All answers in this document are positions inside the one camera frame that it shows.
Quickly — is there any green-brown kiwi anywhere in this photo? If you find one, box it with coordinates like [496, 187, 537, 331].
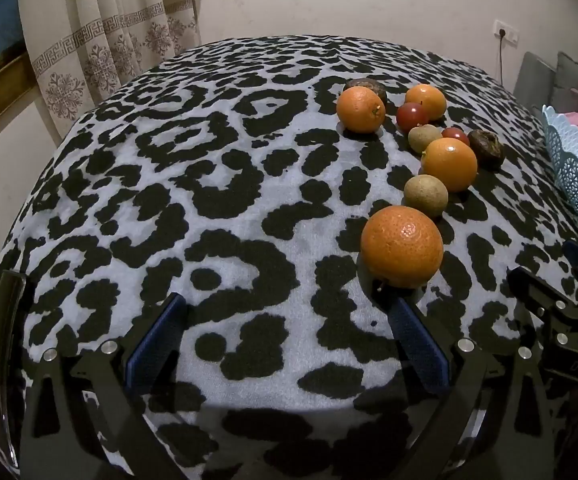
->
[403, 174, 449, 218]
[408, 125, 444, 155]

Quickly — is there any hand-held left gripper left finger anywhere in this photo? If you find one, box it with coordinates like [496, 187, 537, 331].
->
[19, 292, 190, 480]

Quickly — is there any golden window frame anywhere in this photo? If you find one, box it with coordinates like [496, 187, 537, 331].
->
[0, 0, 37, 153]

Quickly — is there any light blue lattice basket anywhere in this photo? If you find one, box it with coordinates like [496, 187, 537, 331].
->
[540, 104, 578, 235]

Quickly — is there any curved glossy dark bar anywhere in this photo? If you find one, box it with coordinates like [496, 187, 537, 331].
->
[0, 269, 27, 468]

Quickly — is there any dark brown wrinkled fruit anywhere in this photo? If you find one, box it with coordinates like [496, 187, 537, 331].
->
[344, 78, 389, 106]
[468, 129, 505, 166]

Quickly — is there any thin power cable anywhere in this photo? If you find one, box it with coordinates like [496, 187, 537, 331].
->
[496, 32, 507, 86]

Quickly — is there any orange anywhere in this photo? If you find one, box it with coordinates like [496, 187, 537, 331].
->
[404, 83, 447, 122]
[420, 137, 479, 193]
[360, 205, 444, 289]
[336, 86, 387, 134]

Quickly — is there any beige patterned curtain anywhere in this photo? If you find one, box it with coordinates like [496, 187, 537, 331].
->
[16, 0, 202, 143]

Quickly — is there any white wall socket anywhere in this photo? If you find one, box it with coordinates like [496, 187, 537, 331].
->
[492, 19, 520, 46]

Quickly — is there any red tomato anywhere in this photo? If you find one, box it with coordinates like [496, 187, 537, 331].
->
[396, 102, 430, 131]
[441, 126, 470, 147]

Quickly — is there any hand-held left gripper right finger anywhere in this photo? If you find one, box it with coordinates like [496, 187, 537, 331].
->
[388, 295, 557, 480]

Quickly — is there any leopard print blanket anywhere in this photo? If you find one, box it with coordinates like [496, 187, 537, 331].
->
[0, 35, 578, 480]

